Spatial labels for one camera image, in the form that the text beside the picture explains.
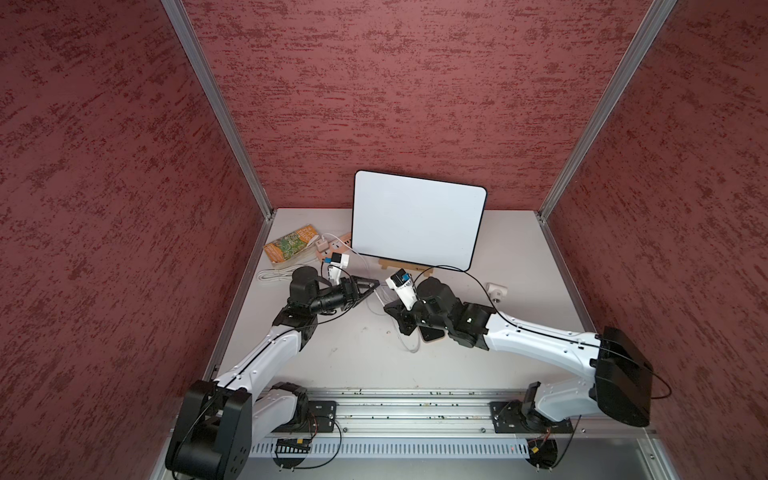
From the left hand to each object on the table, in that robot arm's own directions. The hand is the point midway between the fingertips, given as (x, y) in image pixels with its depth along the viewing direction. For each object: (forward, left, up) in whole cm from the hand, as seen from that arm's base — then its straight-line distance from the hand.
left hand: (376, 291), depth 76 cm
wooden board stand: (+18, -15, -16) cm, 28 cm away
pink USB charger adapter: (+25, +21, -12) cm, 34 cm away
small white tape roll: (+9, -38, -16) cm, 43 cm away
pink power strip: (+28, +16, -16) cm, 36 cm away
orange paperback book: (+26, +36, -17) cm, 48 cm away
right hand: (-5, -3, -4) cm, 7 cm away
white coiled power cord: (+16, +37, -17) cm, 44 cm away
